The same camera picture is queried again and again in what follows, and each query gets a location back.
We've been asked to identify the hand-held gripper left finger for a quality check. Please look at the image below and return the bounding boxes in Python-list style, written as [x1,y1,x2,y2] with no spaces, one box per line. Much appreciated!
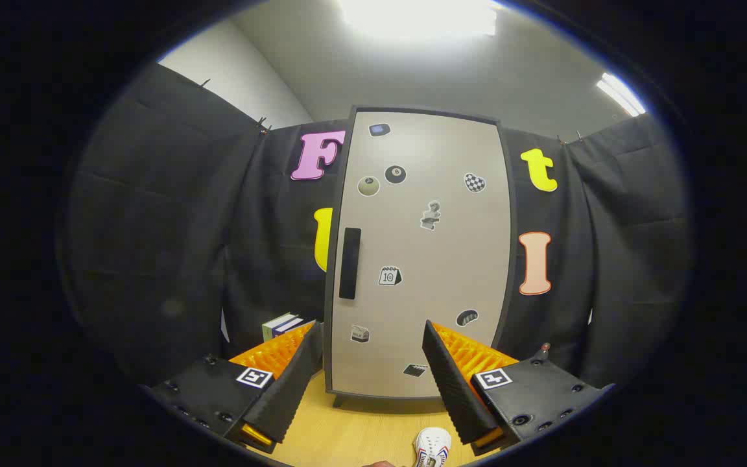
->
[147,319,324,455]

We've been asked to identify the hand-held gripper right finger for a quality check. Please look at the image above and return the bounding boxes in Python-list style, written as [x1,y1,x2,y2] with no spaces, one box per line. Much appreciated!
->
[421,319,615,456]

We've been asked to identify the white canvas shoe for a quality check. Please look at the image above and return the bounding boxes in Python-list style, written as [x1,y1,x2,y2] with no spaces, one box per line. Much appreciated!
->
[414,427,452,467]

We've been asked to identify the beige shoe cabinet door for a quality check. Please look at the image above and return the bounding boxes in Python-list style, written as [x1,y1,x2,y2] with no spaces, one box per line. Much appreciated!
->
[331,112,510,398]

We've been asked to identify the black cabinet door handle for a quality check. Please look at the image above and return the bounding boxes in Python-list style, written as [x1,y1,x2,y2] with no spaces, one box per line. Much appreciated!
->
[338,227,362,300]

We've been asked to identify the grey shoe cabinet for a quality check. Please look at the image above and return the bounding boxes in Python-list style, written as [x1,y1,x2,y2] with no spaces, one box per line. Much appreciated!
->
[323,106,518,408]

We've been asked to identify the green spine book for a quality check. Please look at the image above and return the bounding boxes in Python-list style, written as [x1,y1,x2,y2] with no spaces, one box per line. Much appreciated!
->
[262,313,299,342]

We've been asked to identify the black backdrop cloth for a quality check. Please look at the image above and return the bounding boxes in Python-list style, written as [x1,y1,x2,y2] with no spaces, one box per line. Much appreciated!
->
[56,62,695,396]

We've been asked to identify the narrow ceiling light panel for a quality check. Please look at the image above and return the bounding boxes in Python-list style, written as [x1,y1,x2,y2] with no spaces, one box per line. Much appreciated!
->
[595,71,646,117]

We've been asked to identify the large ceiling light panel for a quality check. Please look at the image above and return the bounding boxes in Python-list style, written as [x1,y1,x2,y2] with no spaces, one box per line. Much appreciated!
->
[338,0,501,40]

